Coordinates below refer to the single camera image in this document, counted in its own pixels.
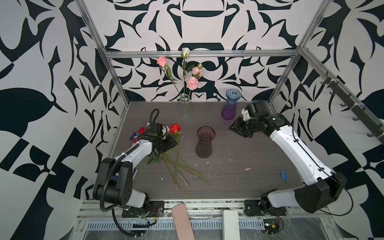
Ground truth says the blue purple glass vase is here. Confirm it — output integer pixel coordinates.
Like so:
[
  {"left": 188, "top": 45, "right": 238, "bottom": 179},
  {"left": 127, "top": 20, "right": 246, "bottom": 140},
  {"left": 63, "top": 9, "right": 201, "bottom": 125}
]
[{"left": 221, "top": 89, "right": 242, "bottom": 120}]

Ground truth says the clear glass vase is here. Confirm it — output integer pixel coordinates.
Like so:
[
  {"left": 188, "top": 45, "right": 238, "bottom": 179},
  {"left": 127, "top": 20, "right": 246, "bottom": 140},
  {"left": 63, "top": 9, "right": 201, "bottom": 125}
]
[{"left": 179, "top": 94, "right": 192, "bottom": 122}]

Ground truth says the dark red glass vase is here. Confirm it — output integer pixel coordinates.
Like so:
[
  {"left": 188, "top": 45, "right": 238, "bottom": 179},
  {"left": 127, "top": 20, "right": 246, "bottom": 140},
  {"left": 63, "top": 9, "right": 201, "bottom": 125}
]
[{"left": 196, "top": 126, "right": 216, "bottom": 159}]

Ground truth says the white flat paddle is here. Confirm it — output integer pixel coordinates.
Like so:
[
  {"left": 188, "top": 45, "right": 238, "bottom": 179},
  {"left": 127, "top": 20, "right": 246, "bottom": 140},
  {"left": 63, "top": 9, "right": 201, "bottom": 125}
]
[{"left": 223, "top": 210, "right": 240, "bottom": 240}]

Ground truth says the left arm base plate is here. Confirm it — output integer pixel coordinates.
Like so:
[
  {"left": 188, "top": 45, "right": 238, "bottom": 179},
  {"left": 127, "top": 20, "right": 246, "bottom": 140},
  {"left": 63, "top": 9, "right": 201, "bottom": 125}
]
[{"left": 122, "top": 201, "right": 165, "bottom": 218}]

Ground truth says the small circuit board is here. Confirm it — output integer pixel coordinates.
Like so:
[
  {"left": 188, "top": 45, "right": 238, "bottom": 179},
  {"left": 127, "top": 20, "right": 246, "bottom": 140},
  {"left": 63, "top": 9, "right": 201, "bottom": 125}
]
[{"left": 262, "top": 216, "right": 284, "bottom": 236}]

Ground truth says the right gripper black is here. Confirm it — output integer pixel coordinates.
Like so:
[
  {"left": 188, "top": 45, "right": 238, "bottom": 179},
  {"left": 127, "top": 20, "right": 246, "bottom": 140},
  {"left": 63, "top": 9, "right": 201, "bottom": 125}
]
[{"left": 228, "top": 115, "right": 260, "bottom": 138}]

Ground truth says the small blue object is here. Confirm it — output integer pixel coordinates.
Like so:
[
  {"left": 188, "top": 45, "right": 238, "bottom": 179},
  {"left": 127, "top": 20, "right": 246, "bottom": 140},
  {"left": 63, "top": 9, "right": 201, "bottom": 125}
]
[{"left": 281, "top": 170, "right": 289, "bottom": 182}]

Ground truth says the wall hook rack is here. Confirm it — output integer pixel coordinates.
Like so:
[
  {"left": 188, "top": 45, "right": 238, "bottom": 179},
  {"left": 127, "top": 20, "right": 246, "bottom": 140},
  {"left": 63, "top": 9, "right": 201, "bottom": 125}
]
[{"left": 322, "top": 71, "right": 384, "bottom": 145}]

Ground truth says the pink rose single stem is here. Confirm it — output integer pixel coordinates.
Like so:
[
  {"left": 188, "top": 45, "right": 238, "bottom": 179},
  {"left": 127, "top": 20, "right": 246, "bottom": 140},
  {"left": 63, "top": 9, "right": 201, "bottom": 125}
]
[{"left": 156, "top": 56, "right": 181, "bottom": 96}]

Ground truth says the aluminium frame rail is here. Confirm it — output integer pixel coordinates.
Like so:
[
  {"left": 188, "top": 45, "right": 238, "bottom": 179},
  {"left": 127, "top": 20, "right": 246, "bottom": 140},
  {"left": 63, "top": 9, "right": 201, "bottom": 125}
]
[{"left": 105, "top": 50, "right": 298, "bottom": 59}]

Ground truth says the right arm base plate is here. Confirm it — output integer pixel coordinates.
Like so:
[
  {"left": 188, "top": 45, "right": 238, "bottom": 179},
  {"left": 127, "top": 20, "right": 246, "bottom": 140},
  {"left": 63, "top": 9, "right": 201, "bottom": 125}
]
[{"left": 244, "top": 199, "right": 287, "bottom": 217}]

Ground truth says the white rose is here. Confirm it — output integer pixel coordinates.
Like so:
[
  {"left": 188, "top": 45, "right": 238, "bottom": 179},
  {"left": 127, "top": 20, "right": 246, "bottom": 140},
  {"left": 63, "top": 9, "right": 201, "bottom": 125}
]
[{"left": 181, "top": 48, "right": 191, "bottom": 104}]

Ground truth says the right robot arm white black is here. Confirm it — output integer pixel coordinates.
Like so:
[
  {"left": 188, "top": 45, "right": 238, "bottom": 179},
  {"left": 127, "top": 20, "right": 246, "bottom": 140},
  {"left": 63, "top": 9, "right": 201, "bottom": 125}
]
[{"left": 229, "top": 101, "right": 347, "bottom": 216}]

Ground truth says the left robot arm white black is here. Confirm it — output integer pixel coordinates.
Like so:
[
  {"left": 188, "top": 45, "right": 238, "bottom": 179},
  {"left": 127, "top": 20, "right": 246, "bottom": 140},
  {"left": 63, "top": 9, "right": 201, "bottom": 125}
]
[{"left": 93, "top": 109, "right": 177, "bottom": 238}]

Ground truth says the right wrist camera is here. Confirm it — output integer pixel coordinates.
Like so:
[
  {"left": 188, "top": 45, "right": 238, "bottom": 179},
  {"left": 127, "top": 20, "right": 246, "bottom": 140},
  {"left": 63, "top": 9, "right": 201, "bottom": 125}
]
[{"left": 241, "top": 108, "right": 251, "bottom": 122}]

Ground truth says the dark red rose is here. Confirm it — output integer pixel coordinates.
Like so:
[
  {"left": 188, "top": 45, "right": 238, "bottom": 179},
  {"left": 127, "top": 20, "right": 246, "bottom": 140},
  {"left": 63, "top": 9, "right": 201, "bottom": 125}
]
[{"left": 138, "top": 127, "right": 146, "bottom": 136}]

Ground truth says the pink flat paddle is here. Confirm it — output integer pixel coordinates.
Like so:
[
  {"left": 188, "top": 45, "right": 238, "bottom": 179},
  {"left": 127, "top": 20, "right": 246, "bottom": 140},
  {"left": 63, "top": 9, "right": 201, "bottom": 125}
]
[{"left": 172, "top": 204, "right": 195, "bottom": 240}]

